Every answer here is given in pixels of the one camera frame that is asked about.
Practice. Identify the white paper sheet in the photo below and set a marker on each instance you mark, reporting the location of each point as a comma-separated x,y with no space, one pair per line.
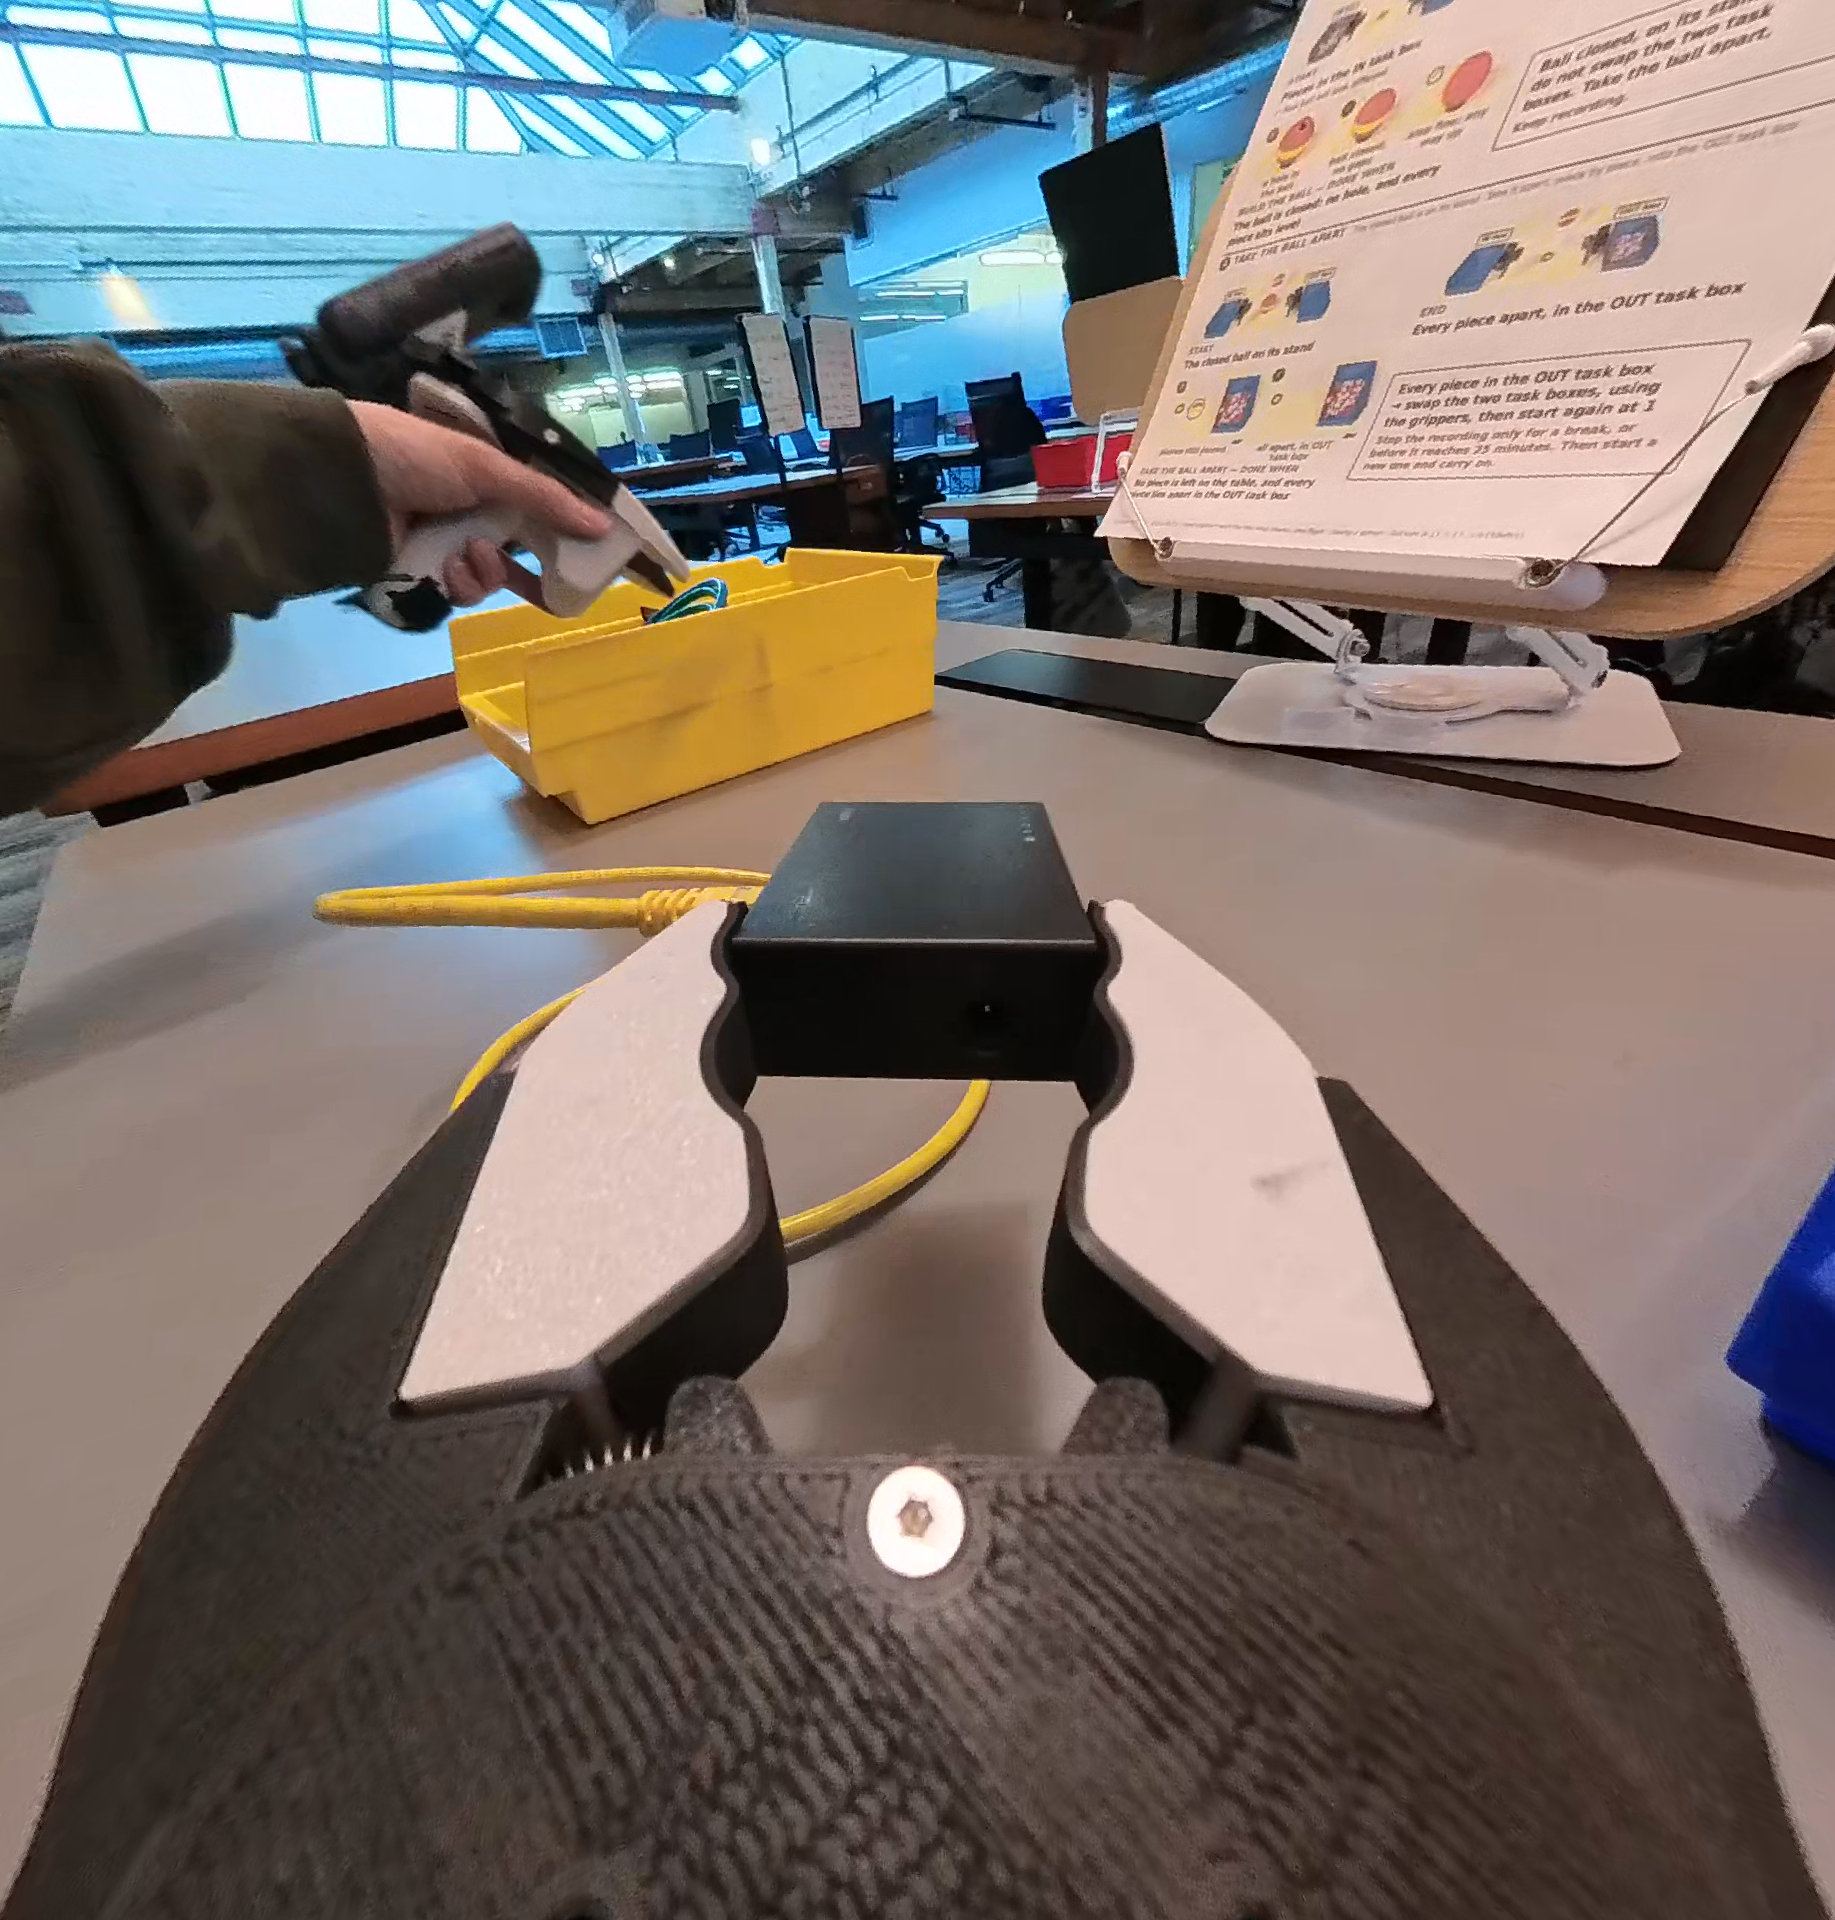
772,377
832,372

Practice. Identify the blue plastic bin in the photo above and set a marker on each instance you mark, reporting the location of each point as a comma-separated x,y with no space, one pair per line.
1816,1321

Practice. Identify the yellow plastic bin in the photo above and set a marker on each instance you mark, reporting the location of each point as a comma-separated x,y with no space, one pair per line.
707,707

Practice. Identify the black office chair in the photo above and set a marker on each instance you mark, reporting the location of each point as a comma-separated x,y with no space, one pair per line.
1004,413

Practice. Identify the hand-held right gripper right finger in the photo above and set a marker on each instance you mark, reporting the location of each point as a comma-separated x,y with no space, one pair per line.
1248,1187

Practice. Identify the person's left forearm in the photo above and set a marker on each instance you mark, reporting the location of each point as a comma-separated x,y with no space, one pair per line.
107,571

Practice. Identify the person's left hand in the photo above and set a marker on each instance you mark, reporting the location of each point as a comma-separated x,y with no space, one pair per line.
443,482

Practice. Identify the printed instruction sheet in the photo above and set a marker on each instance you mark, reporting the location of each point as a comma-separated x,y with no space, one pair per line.
1456,227

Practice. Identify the white ceiling projector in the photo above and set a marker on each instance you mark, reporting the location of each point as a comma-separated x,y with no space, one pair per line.
678,38

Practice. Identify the black flat panel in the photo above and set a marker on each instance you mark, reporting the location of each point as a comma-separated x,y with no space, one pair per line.
1082,692

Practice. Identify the black monitor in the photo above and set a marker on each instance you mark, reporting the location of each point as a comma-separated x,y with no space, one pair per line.
1105,212

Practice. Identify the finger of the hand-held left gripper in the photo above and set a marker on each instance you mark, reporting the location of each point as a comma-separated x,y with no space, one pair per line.
593,563

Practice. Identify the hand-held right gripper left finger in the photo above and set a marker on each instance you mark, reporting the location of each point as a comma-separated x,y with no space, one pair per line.
603,1172

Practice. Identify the black network switch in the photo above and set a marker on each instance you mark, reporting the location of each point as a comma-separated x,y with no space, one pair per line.
917,902

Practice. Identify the brown-edged desk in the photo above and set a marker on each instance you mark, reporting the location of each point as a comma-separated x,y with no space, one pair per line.
287,737

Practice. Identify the long wooden desk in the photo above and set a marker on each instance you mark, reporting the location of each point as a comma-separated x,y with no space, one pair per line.
1008,503

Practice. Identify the red plastic bin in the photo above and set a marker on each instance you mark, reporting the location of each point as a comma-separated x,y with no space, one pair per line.
1068,466

